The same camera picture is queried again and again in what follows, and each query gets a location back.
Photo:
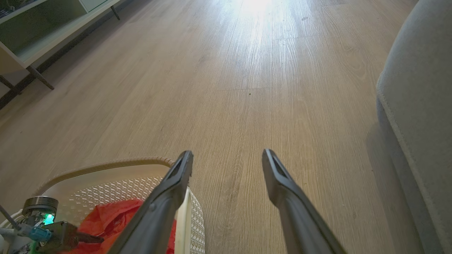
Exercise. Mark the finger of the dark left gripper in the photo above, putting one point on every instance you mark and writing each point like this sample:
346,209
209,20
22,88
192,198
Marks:
90,238

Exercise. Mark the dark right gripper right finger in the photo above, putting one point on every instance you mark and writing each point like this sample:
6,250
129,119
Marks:
296,218

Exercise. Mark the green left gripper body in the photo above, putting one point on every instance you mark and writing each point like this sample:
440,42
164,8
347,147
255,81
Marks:
60,235

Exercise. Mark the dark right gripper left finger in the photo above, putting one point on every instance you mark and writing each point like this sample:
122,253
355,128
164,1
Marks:
159,211

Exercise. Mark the red white cloth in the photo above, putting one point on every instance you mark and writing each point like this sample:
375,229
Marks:
109,218

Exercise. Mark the grey fabric sofa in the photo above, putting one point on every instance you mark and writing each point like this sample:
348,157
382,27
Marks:
423,106

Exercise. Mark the beige plastic laundry basket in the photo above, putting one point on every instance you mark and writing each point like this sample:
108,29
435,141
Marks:
106,190

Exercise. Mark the white cabinet with black legs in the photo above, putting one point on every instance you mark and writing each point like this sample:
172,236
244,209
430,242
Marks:
53,38

